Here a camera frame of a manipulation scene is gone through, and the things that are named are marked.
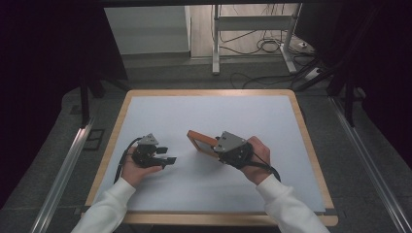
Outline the white metal stand frame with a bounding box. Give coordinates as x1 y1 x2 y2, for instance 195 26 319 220
212 3 304 76

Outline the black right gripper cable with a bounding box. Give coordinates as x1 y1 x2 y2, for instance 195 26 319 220
248 151 282 183

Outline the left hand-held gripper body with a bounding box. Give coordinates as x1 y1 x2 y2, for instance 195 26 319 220
130 133 163 169

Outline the dark curtain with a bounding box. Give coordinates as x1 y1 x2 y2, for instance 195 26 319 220
293 0 412 169
0 0 128 209

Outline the orange wooden picture frame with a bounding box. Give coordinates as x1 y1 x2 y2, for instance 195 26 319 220
187 129 225 159

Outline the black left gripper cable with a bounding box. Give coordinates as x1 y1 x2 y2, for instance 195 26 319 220
113 137 144 184

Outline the white power strip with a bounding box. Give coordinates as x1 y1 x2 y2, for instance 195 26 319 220
304 67 324 82

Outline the aluminium floor rail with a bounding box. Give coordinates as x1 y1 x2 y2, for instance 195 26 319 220
328 96 412 233
30 117 95 233

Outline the long black floor cable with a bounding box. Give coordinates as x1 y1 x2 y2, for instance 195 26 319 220
229 71 294 89

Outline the white cabinet panel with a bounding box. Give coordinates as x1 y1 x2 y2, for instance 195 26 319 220
104 5 192 56

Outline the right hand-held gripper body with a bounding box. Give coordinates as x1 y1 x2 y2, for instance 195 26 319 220
213 130 256 171

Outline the black floor cable bundle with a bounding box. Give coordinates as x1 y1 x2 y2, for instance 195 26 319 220
219 28 294 56

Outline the white table mat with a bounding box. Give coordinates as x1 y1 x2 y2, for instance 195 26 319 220
90 95 326 215

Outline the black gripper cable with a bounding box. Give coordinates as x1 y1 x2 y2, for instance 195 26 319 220
113 137 144 184
248 151 282 183

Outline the person's right hand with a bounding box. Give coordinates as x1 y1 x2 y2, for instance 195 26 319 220
239 135 277 186

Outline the black stand leg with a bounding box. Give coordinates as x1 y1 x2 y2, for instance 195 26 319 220
343 77 358 128
79 73 108 128

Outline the person's left hand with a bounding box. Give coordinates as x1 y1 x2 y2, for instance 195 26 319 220
120 147 163 188

